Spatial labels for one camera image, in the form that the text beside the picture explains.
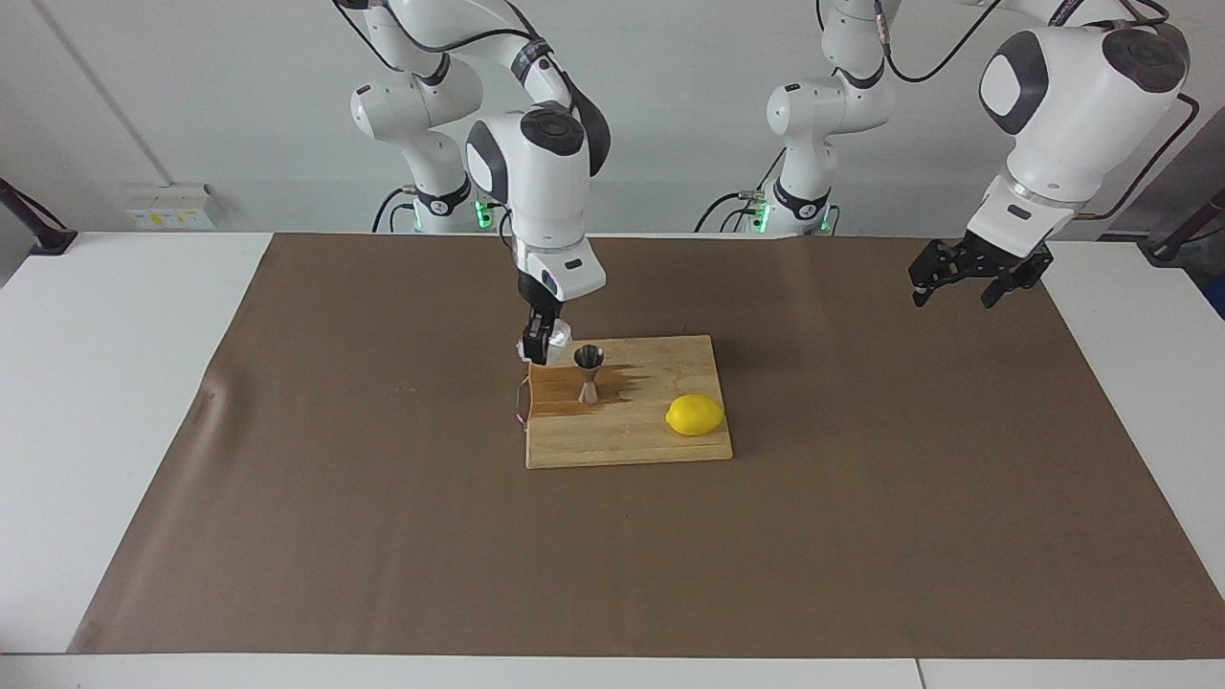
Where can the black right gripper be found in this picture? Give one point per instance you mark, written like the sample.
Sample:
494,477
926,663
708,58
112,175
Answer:
536,292

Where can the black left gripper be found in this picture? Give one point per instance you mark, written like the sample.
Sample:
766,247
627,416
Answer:
1000,256

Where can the clear plastic cup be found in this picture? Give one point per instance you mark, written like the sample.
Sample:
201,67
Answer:
560,340

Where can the steel cocktail jigger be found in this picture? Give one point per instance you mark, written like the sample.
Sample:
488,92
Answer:
589,383

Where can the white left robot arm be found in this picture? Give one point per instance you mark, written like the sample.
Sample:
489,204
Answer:
1072,124

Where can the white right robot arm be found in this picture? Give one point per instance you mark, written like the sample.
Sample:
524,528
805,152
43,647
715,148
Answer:
545,191

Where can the wooden cutting board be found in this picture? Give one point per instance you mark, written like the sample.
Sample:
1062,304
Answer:
593,440

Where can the yellow lemon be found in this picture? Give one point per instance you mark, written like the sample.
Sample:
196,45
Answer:
695,415

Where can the black clamp stand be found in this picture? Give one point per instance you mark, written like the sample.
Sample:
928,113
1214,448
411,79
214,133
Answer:
1172,244
43,237

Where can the dark grey panel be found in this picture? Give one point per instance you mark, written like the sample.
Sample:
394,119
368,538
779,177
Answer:
1182,182

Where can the blue object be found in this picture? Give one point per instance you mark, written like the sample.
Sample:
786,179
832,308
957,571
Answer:
1218,297

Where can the brown paper table mat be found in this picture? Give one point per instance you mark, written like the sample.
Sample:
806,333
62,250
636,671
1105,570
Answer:
383,536

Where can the white wall outlet strip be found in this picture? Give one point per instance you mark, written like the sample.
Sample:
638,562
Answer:
167,206

